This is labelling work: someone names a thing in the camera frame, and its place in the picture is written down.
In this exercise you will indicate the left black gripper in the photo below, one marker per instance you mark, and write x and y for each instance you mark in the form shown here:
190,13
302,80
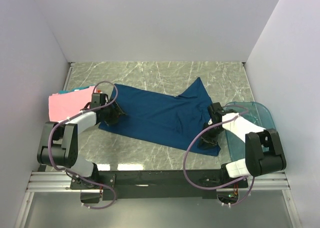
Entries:
117,112

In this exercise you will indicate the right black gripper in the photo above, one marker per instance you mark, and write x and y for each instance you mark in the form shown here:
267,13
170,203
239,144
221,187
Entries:
210,142

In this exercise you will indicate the blue t shirt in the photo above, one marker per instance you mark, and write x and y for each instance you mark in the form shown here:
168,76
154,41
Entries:
167,120

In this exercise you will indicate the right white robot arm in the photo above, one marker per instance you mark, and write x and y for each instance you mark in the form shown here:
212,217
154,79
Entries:
263,150

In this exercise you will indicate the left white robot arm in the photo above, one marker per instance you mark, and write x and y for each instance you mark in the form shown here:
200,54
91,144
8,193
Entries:
59,140

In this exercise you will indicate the folded pink t shirt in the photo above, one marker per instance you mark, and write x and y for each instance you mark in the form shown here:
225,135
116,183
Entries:
68,104

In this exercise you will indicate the teal plastic bin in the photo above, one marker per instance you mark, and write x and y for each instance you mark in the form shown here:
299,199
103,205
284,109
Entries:
257,114

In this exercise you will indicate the folded teal t shirt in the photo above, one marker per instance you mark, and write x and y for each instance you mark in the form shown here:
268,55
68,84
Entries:
72,90

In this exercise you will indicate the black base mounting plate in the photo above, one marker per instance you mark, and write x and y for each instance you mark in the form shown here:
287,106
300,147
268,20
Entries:
154,184

